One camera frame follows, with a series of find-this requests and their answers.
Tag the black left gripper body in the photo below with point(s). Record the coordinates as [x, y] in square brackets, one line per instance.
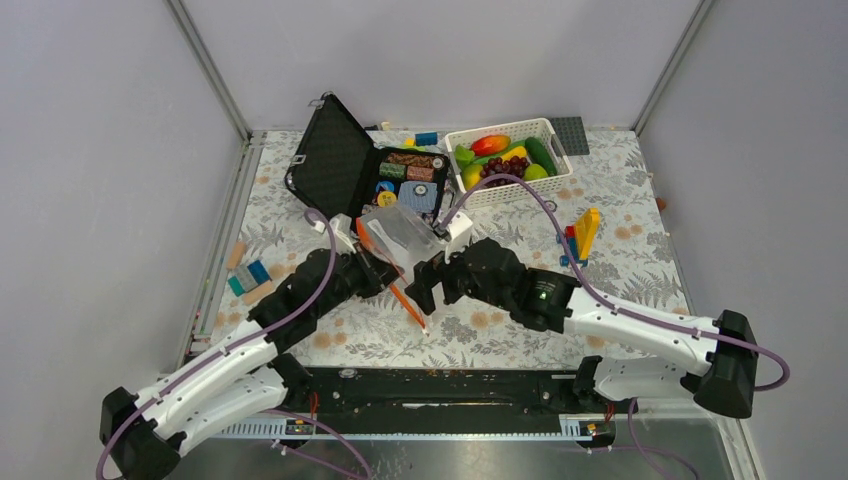
[360, 277]

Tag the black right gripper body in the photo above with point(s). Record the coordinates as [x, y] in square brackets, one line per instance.
[457, 281]

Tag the clear zip bag orange zipper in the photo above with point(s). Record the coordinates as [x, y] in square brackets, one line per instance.
[401, 238]

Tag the dark red toy grapes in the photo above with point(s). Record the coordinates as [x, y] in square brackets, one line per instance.
[495, 165]

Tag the light green toy pepper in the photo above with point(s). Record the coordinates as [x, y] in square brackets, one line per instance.
[463, 156]

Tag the yellow toy corn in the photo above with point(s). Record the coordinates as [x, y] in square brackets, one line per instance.
[514, 152]

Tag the red orange toy mango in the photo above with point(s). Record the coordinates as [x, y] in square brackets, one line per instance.
[490, 145]

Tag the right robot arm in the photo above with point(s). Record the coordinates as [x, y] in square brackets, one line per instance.
[713, 360]

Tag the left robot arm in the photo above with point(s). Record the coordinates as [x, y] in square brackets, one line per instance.
[147, 433]

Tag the white perforated plastic basket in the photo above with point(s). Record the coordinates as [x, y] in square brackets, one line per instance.
[505, 190]

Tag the black poker chip case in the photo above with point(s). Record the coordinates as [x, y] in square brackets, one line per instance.
[339, 169]

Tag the green toy apple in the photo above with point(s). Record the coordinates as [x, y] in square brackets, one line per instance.
[534, 172]

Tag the tan wooden block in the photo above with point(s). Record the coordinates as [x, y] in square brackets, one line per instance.
[236, 255]

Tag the dark green toy cucumber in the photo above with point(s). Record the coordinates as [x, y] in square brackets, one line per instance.
[540, 155]

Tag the blue toy brick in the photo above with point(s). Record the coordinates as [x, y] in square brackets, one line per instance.
[426, 139]

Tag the grey building base plate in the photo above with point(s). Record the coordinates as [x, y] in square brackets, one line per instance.
[572, 135]

